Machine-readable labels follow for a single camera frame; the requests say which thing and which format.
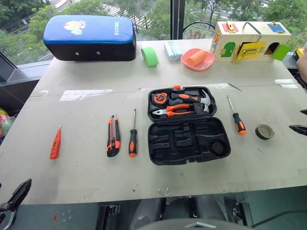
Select black tool case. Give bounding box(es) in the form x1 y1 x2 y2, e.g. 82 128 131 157
147 85 232 166

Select pink plastic bowl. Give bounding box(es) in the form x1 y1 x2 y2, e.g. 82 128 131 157
180 48 215 72

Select grey rounded robot body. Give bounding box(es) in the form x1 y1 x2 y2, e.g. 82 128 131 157
136 217 255 230

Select orange voltage tester pen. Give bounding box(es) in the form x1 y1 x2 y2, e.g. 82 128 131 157
49 125 62 160

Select badminton racket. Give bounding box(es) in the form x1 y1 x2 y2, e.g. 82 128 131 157
182 22 216 40

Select claw hammer orange black handle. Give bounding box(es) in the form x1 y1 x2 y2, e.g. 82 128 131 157
170 90 212 114

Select metal clasp bracket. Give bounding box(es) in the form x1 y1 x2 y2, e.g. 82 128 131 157
99 204 121 230

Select pile of colourful toys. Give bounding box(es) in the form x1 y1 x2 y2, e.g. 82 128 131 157
0 107 15 139

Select orange black tape measure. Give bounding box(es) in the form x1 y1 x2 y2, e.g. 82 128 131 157
151 92 171 106

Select orange roll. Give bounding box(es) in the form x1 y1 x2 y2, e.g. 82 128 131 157
187 49 208 68

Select orange black screwdriver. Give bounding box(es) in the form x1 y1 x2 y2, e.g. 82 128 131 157
227 95 247 136
128 108 139 158

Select orange black utility knife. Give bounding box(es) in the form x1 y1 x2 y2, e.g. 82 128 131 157
106 115 122 158

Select blue and black strike pad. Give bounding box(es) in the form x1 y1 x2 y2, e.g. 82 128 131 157
43 14 137 62

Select green tape roll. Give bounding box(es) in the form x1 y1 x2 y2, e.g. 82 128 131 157
141 46 159 68

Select light blue small box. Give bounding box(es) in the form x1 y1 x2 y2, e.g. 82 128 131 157
164 41 182 61

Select dark rounded shape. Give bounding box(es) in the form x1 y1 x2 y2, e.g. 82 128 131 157
129 197 164 229
194 195 234 224

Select wooden lock puzzle box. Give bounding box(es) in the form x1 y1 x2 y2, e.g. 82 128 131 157
210 21 292 65

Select orange handled pliers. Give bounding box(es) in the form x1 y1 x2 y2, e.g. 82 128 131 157
152 104 196 119

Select dark tape roll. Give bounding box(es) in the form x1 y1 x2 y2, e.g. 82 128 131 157
255 124 275 141

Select dark window frame post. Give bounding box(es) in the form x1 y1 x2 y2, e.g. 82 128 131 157
170 0 186 40

